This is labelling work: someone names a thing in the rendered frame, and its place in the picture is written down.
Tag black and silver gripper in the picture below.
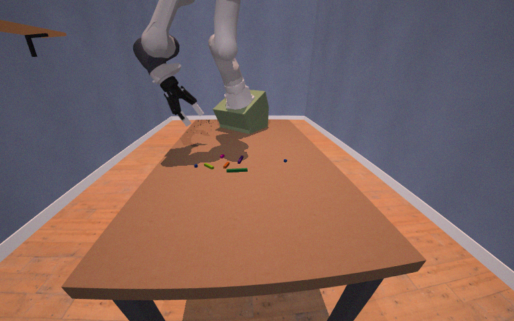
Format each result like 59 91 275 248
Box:
160 76 203 126

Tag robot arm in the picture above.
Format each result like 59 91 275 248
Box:
133 0 255 110

